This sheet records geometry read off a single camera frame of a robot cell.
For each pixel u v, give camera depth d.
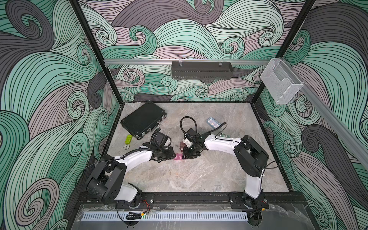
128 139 0.96
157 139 0.70
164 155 0.75
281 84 0.75
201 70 0.95
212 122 1.05
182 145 0.93
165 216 0.70
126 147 0.93
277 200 0.75
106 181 0.42
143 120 0.98
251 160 0.48
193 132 0.74
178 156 0.88
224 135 0.98
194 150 0.76
